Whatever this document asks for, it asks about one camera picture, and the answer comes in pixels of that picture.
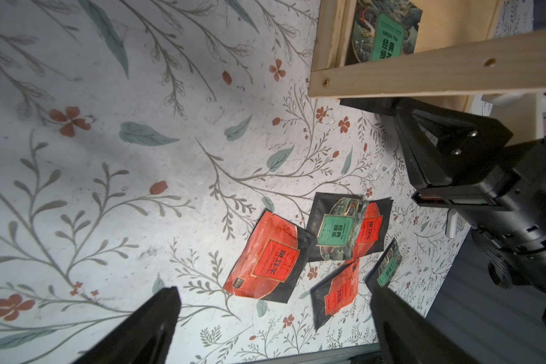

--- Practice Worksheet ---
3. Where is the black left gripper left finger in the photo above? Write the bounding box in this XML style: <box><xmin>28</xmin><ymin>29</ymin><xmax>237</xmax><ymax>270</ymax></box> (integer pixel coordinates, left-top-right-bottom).
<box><xmin>75</xmin><ymin>287</ymin><xmax>181</xmax><ymax>364</ymax></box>

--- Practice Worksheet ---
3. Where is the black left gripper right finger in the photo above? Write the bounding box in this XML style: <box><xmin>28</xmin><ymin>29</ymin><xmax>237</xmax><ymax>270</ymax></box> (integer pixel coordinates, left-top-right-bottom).
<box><xmin>370</xmin><ymin>287</ymin><xmax>478</xmax><ymax>364</ymax></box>

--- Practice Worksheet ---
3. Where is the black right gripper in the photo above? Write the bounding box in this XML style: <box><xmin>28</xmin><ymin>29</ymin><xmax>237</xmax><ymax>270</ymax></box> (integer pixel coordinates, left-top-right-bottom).
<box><xmin>394</xmin><ymin>98</ymin><xmax>546</xmax><ymax>291</ymax></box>

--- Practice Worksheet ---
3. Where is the green tea bag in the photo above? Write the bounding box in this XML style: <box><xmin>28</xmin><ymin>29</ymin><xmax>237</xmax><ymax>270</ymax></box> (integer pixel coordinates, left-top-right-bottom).
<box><xmin>306</xmin><ymin>193</ymin><xmax>369</xmax><ymax>262</ymax></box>
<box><xmin>345</xmin><ymin>0</ymin><xmax>423</xmax><ymax>65</ymax></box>
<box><xmin>365</xmin><ymin>239</ymin><xmax>403</xmax><ymax>292</ymax></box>

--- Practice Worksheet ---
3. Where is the red tea bag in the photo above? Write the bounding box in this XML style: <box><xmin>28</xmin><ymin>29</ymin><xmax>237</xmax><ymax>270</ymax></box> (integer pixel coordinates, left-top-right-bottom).
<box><xmin>311</xmin><ymin>259</ymin><xmax>359</xmax><ymax>331</ymax></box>
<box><xmin>223</xmin><ymin>210</ymin><xmax>318</xmax><ymax>303</ymax></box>
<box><xmin>347</xmin><ymin>198</ymin><xmax>393</xmax><ymax>263</ymax></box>

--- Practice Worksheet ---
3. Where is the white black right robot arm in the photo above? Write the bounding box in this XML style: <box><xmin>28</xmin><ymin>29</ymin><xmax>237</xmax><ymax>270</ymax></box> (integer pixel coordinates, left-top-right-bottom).
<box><xmin>391</xmin><ymin>98</ymin><xmax>546</xmax><ymax>325</ymax></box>

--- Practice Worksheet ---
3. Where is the wooden two-tier shelf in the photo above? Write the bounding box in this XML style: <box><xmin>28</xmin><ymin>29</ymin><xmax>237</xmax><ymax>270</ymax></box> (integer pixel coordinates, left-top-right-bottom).
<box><xmin>308</xmin><ymin>1</ymin><xmax>546</xmax><ymax>111</ymax></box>

